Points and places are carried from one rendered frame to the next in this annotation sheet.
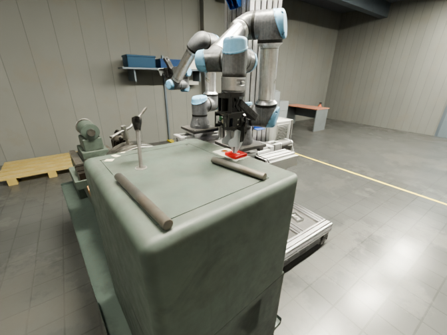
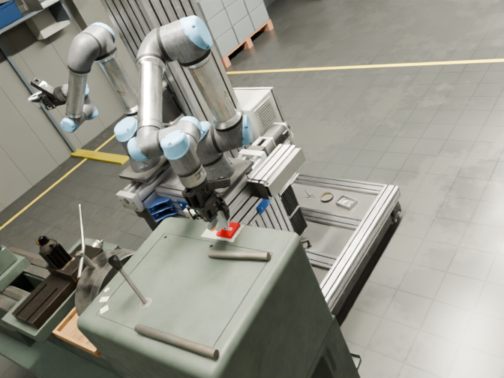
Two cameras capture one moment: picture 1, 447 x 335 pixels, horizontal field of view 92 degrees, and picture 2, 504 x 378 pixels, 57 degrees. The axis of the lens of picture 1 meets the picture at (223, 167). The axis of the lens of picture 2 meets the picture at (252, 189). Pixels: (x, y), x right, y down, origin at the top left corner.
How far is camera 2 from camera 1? 75 cm
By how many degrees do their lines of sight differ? 11
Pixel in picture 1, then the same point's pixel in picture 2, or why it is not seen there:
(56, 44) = not seen: outside the picture
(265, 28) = (182, 51)
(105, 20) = not seen: outside the picture
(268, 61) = (205, 80)
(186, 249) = (237, 361)
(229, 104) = (199, 199)
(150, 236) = (209, 368)
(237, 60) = (186, 160)
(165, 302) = not seen: outside the picture
